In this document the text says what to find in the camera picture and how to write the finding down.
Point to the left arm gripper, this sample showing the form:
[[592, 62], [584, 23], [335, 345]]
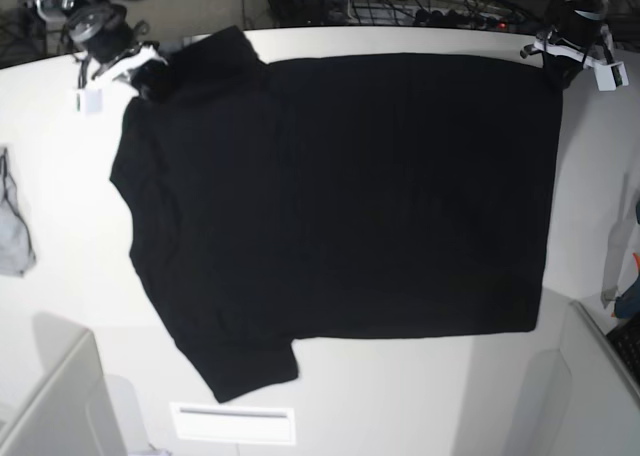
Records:
[[574, 27]]

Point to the black power strip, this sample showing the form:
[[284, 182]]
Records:
[[452, 19]]

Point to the white cable slot plate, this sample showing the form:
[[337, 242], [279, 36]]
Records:
[[234, 425]]

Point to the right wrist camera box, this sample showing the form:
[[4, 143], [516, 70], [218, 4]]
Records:
[[88, 101]]

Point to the grey cloth at table edge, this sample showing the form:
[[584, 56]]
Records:
[[17, 253]]

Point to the black T-shirt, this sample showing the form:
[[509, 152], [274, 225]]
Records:
[[369, 197]]

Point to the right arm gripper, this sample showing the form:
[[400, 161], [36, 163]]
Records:
[[101, 30]]

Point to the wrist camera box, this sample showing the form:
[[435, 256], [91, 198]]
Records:
[[610, 77], [88, 101]]

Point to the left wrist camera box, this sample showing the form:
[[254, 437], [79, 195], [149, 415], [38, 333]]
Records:
[[610, 77]]

